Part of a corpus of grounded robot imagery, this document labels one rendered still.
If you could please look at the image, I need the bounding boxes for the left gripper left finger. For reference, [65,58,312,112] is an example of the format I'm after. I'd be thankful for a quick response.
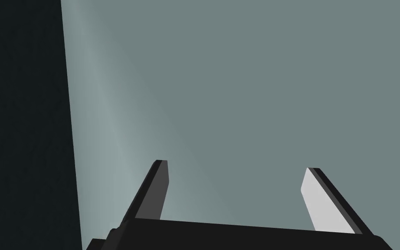
[121,159,169,224]

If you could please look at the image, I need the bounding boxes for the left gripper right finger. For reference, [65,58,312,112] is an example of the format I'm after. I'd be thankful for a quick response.
[300,167,374,236]

